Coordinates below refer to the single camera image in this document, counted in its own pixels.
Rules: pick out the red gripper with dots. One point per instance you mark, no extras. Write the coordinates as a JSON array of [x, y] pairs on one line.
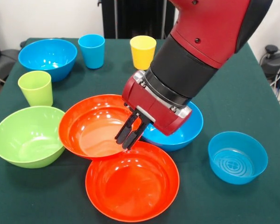
[[149, 105]]

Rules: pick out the orange bowl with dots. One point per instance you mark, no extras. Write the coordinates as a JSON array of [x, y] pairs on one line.
[[88, 135], [130, 186]]

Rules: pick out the large blue bowl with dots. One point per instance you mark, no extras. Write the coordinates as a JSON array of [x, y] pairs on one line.
[[47, 56], [184, 137]]

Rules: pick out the green bowl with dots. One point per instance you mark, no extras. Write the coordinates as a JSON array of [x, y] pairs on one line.
[[25, 140]]

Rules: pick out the small blue bowl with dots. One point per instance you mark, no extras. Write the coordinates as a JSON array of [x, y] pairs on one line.
[[238, 161]]

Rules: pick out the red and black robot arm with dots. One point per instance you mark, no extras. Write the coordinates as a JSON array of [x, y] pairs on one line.
[[212, 35]]

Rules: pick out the yellow cup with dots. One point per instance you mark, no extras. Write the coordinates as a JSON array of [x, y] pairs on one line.
[[142, 56]]

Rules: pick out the light blue cup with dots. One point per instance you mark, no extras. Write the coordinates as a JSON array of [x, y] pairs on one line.
[[92, 56]]

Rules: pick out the dark green tablecloth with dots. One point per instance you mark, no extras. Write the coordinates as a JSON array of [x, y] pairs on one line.
[[224, 105]]

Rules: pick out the lime green cup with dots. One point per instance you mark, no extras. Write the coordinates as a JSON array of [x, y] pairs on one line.
[[36, 91]]

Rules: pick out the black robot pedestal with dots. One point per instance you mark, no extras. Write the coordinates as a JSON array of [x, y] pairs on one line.
[[137, 18]]

